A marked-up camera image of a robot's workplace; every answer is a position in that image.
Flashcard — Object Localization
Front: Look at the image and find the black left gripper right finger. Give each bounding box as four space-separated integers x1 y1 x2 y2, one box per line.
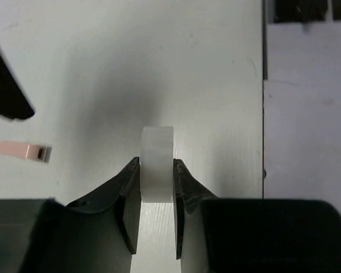
173 159 341 272

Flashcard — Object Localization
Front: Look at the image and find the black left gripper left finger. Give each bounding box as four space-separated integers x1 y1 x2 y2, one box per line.
0 157 140 272

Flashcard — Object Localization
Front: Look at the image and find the white tape roll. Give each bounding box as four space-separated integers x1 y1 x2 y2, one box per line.
140 126 173 203

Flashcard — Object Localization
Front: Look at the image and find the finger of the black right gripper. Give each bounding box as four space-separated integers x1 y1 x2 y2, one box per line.
0 53 35 121

